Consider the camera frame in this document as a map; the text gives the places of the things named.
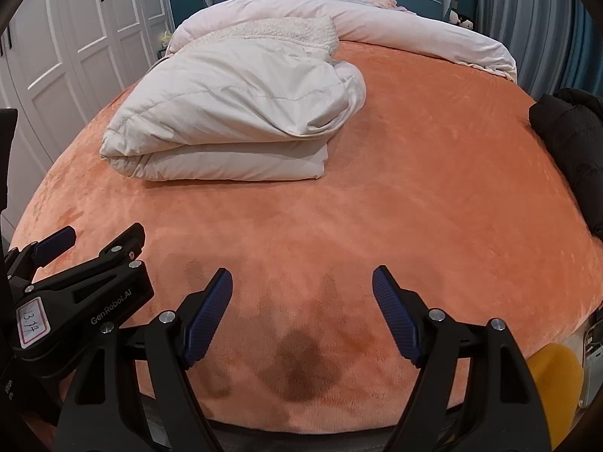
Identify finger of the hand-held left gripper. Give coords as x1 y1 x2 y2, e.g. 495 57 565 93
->
4 226 77 288
12 223 155 364

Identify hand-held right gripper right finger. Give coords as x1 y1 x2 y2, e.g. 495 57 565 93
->
372 265 552 452

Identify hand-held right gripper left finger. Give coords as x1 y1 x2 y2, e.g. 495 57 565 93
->
57 267 234 452

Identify white down jacket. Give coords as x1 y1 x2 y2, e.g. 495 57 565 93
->
99 16 367 182

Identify orange plush blanket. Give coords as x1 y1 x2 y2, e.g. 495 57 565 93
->
9 40 603 434

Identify yellow object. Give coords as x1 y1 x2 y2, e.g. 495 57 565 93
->
525 343 585 450

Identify white wardrobe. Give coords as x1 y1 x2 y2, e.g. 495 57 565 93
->
0 0 168 227

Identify white appliance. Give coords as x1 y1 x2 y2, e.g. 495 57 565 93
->
577 320 603 408

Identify black garment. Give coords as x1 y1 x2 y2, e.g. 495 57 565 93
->
528 87 603 238

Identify white duvet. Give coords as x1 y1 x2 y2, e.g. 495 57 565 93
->
167 0 518 83

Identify small plush toy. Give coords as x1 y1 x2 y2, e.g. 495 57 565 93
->
447 9 476 30

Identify grey curtain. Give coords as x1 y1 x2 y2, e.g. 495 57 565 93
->
476 0 603 99

